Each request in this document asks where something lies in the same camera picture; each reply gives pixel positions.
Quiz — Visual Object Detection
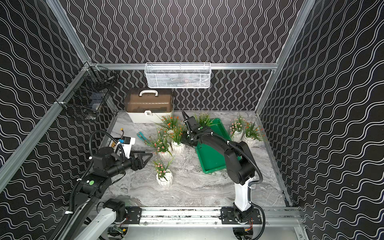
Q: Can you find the orange flower plant pot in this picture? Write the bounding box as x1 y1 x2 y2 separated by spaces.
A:
157 115 182 132
170 126 185 154

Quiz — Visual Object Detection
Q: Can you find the orange flower plant back pot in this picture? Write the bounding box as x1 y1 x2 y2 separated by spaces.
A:
157 115 182 132

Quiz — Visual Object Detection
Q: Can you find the pink flower plant pot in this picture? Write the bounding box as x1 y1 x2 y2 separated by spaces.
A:
230 115 247 142
154 161 173 189
146 128 172 160

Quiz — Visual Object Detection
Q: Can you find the green plastic tray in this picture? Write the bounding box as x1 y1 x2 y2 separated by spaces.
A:
193 118 230 174

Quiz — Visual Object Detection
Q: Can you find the green grass plant white pot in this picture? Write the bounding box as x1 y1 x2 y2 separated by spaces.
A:
196 113 214 127

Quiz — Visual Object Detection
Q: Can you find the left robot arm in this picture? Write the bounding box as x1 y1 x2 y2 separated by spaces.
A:
51 131 153 240

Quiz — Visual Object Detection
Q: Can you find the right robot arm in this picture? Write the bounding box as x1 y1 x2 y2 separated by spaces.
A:
182 111 263 223

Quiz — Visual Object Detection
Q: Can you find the brown lidded storage case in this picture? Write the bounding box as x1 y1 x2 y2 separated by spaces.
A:
124 88 174 124

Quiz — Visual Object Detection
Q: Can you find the pink flower plant front pot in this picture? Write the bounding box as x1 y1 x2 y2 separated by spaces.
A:
154 161 173 189

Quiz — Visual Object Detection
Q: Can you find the black tray with brown items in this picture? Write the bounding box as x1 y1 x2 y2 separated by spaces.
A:
110 139 120 150

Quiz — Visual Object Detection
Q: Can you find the grass plant far right pot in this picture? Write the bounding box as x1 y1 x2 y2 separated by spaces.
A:
243 122 264 148

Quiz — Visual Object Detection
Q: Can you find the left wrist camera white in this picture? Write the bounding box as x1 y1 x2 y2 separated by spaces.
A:
118 137 136 159

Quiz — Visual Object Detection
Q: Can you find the teal handled tool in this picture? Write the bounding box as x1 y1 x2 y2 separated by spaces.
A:
137 132 152 145

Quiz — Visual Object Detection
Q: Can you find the white wire mesh basket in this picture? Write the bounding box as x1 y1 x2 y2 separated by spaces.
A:
144 62 212 89

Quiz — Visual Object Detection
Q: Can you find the black wire wall basket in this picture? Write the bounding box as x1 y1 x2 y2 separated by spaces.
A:
58 66 118 121

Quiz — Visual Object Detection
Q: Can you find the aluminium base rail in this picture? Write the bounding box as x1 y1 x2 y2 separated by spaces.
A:
68 205 310 240

